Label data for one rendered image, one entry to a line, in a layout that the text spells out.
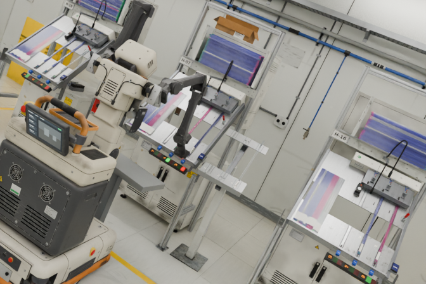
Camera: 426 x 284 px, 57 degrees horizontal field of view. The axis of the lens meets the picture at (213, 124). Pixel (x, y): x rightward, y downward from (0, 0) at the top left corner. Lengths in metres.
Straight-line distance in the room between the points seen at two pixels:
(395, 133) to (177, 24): 3.24
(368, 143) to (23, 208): 2.29
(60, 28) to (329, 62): 2.89
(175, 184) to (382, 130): 1.68
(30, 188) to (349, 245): 1.95
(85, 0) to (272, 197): 2.98
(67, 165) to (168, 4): 3.77
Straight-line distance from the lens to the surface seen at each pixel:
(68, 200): 2.00
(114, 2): 3.96
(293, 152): 4.66
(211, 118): 3.14
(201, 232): 3.09
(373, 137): 3.07
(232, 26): 3.71
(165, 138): 3.04
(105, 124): 2.31
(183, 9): 5.31
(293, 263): 3.16
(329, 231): 2.79
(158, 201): 3.44
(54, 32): 4.15
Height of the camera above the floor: 1.52
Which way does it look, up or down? 10 degrees down
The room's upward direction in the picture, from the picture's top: 25 degrees clockwise
